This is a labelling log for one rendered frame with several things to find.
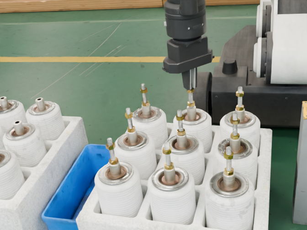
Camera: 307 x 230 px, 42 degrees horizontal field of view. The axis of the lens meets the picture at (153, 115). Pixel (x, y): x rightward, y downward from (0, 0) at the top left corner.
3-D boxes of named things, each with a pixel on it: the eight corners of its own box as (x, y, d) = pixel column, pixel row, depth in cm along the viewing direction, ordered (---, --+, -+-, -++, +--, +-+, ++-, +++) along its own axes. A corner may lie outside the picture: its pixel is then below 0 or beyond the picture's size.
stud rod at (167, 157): (167, 171, 81) (164, 141, 77) (172, 171, 80) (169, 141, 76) (166, 175, 80) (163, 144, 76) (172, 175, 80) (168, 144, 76)
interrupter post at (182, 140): (186, 149, 89) (185, 137, 87) (176, 148, 90) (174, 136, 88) (188, 143, 91) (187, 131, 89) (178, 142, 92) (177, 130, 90)
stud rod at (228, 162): (230, 176, 77) (230, 145, 73) (232, 180, 76) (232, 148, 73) (225, 178, 77) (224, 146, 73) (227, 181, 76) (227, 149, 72)
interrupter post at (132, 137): (128, 139, 95) (126, 128, 93) (138, 138, 95) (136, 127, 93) (128, 145, 93) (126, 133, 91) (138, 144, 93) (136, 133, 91)
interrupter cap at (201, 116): (210, 123, 97) (210, 120, 97) (180, 128, 96) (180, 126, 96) (202, 108, 104) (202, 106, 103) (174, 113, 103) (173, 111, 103)
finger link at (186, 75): (184, 86, 97) (183, 62, 93) (192, 90, 94) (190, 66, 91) (179, 87, 96) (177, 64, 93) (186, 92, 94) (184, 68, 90)
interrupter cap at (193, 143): (195, 157, 86) (195, 154, 86) (161, 154, 89) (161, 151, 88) (201, 137, 92) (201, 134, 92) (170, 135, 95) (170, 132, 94)
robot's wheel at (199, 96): (201, 110, 150) (198, 61, 140) (214, 110, 149) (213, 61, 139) (193, 141, 134) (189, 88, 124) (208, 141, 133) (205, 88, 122)
